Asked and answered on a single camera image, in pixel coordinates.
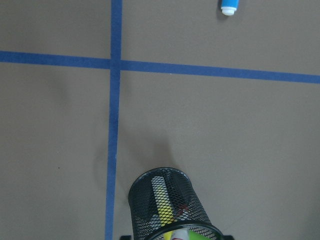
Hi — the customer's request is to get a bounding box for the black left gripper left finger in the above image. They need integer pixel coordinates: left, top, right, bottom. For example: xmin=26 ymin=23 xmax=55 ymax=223
xmin=119 ymin=235 xmax=132 ymax=240

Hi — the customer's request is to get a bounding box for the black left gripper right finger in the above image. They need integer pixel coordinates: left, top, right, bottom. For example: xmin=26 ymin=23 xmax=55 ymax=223
xmin=223 ymin=235 xmax=235 ymax=240

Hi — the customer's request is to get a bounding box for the red capped white marker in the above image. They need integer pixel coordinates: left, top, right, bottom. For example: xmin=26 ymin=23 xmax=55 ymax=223
xmin=170 ymin=228 xmax=190 ymax=240

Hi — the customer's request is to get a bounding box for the blue marker pen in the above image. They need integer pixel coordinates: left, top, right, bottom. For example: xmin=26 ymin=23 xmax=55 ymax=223
xmin=220 ymin=0 xmax=239 ymax=16

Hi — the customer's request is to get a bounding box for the yellow highlighter pen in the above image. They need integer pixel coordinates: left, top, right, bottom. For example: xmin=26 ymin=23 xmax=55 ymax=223
xmin=151 ymin=176 xmax=175 ymax=227

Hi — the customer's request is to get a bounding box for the black mesh pen cup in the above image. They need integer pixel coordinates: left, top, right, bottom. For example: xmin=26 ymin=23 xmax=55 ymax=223
xmin=128 ymin=167 xmax=224 ymax=240

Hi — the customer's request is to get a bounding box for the brown paper table cover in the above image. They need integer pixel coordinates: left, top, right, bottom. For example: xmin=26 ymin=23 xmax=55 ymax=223
xmin=0 ymin=0 xmax=320 ymax=240

